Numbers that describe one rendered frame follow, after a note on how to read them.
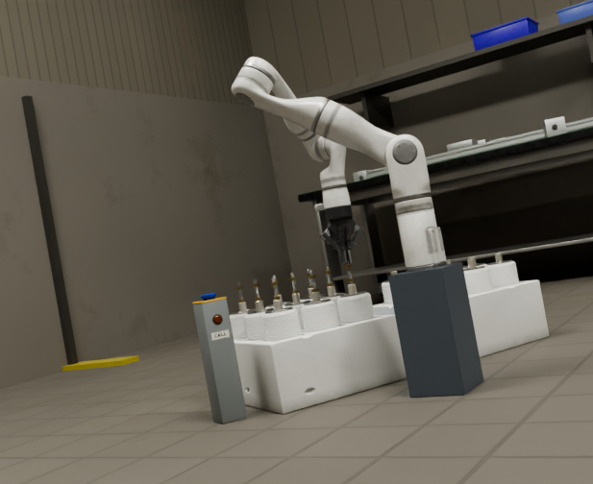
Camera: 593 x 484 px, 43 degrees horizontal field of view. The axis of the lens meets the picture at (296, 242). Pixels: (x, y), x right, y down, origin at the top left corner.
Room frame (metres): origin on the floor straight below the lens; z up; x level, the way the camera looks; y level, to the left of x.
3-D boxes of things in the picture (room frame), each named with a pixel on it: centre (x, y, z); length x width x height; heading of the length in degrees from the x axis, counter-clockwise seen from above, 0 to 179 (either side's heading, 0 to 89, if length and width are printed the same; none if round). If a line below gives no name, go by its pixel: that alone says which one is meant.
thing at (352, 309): (2.10, -0.13, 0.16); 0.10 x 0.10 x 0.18
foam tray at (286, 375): (2.15, 0.03, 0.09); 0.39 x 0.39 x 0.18; 28
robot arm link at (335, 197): (2.12, -0.13, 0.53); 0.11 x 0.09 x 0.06; 18
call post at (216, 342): (1.95, 0.25, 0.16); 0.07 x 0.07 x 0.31; 28
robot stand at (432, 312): (1.84, -0.30, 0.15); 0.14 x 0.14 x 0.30; 57
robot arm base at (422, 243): (1.84, -0.30, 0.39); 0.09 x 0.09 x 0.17; 57
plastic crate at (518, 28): (4.59, -1.49, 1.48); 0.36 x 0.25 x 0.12; 57
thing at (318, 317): (2.04, -0.03, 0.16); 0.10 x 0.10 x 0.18
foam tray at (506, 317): (2.41, -0.46, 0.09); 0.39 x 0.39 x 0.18; 31
